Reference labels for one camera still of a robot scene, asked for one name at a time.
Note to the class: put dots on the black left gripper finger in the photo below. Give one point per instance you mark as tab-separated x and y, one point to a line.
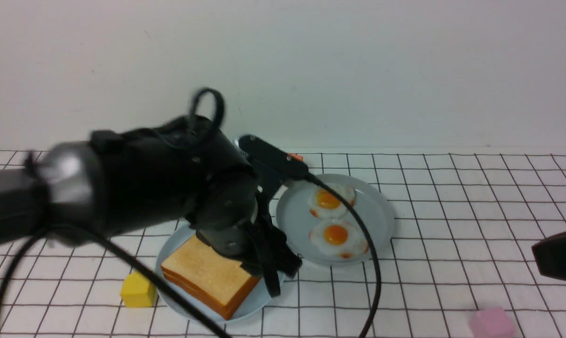
259	259
284	259

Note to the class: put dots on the back fried egg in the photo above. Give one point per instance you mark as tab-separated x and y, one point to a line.
324	205

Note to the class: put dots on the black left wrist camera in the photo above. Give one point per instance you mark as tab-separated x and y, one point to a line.
274	166

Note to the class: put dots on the front fried egg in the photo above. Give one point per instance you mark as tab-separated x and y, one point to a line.
338	239

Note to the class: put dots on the pink cube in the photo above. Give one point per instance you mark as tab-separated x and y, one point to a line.
491	323

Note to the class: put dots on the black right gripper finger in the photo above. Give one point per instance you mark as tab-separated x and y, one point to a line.
550	256

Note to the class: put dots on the salmon orange cube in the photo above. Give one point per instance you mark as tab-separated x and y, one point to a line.
295	157

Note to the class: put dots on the grey plate with eggs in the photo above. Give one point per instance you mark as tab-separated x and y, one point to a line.
293	218

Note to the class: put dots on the yellow cube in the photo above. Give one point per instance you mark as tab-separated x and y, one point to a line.
137	291

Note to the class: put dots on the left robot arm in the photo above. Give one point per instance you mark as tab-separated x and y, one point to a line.
116	183

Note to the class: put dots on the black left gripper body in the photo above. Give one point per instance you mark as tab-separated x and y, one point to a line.
191	171

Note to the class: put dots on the fried egg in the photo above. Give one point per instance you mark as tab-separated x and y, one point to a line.
324	205
338	239

